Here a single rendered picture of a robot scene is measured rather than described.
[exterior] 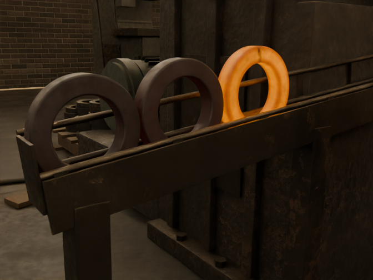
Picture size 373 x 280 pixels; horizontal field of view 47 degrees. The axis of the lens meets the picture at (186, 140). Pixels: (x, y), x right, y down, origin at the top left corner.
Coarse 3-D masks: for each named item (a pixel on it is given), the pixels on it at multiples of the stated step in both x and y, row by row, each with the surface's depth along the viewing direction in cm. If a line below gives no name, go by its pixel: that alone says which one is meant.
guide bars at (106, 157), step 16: (320, 96) 95; (336, 96) 98; (272, 112) 87; (208, 128) 78; (224, 128) 80; (144, 144) 71; (160, 144) 72; (96, 160) 66; (112, 160) 68; (48, 176) 62
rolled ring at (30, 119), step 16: (64, 80) 63; (80, 80) 64; (96, 80) 66; (112, 80) 67; (48, 96) 62; (64, 96) 63; (80, 96) 65; (112, 96) 68; (128, 96) 69; (32, 112) 62; (48, 112) 62; (128, 112) 70; (32, 128) 62; (48, 128) 63; (128, 128) 71; (48, 144) 63; (112, 144) 73; (128, 144) 71; (48, 160) 64
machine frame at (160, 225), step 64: (192, 0) 140; (256, 0) 113; (320, 0) 111; (256, 64) 116; (320, 64) 107; (192, 192) 154; (256, 192) 123; (192, 256) 148; (256, 256) 129; (320, 256) 124
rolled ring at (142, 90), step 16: (160, 64) 74; (176, 64) 73; (192, 64) 76; (144, 80) 73; (160, 80) 72; (192, 80) 79; (208, 80) 78; (144, 96) 71; (160, 96) 73; (208, 96) 80; (144, 112) 71; (208, 112) 81; (144, 128) 72; (160, 128) 74
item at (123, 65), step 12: (120, 60) 207; (132, 60) 216; (144, 60) 218; (156, 60) 217; (108, 72) 215; (120, 72) 204; (132, 72) 202; (144, 72) 207; (120, 84) 206; (132, 84) 200; (132, 96) 201; (108, 108) 220; (108, 120) 222; (84, 132) 246; (96, 132) 246; (108, 132) 247; (84, 144) 240; (96, 144) 227; (108, 144) 219; (144, 204) 191; (156, 204) 182; (156, 216) 184
